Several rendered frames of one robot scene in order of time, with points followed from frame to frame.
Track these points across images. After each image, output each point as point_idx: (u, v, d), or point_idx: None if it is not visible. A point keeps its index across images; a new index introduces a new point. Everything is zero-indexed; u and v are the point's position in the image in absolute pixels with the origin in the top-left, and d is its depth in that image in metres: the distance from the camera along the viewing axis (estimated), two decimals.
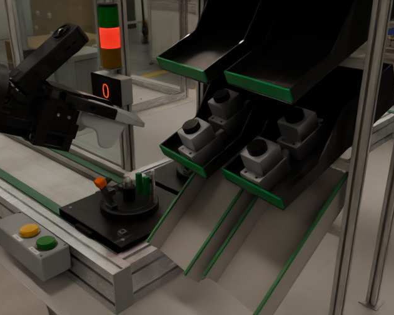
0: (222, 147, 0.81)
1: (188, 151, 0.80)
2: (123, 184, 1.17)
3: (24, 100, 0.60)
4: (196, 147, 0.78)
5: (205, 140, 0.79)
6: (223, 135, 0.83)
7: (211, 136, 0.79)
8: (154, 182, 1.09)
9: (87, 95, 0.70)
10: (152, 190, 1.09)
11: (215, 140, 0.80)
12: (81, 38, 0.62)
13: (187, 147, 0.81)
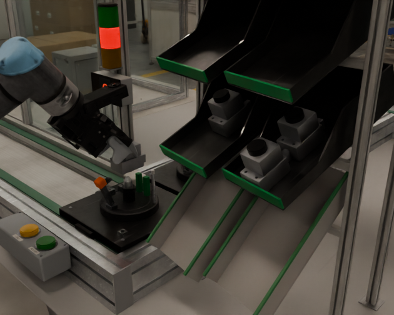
0: (142, 165, 1.09)
1: None
2: (123, 184, 1.17)
3: (84, 117, 0.94)
4: (127, 156, 1.05)
5: None
6: (144, 158, 1.11)
7: (138, 152, 1.07)
8: (154, 182, 1.09)
9: None
10: (152, 190, 1.09)
11: (139, 157, 1.08)
12: (126, 92, 1.00)
13: None
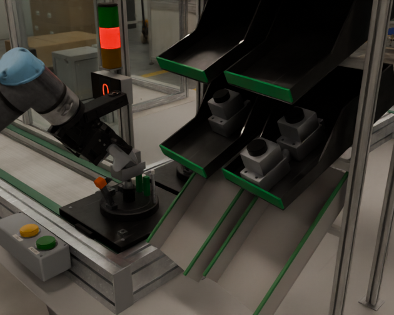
0: (142, 172, 1.10)
1: None
2: (123, 184, 1.17)
3: (84, 125, 0.95)
4: (127, 164, 1.06)
5: None
6: (144, 165, 1.12)
7: (138, 160, 1.08)
8: (154, 182, 1.09)
9: None
10: (152, 190, 1.09)
11: (139, 164, 1.09)
12: (126, 100, 1.01)
13: None
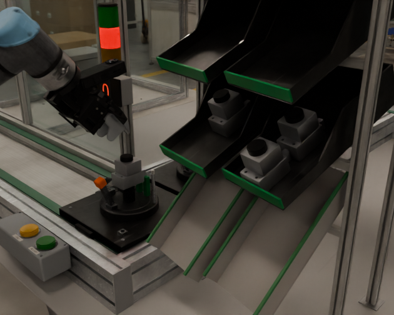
0: (142, 180, 1.11)
1: (120, 175, 1.08)
2: None
3: (80, 92, 0.92)
4: (127, 172, 1.07)
5: (134, 170, 1.08)
6: (144, 173, 1.13)
7: (139, 168, 1.09)
8: (154, 182, 1.09)
9: None
10: (152, 190, 1.09)
11: (140, 173, 1.10)
12: (124, 69, 0.98)
13: (119, 173, 1.09)
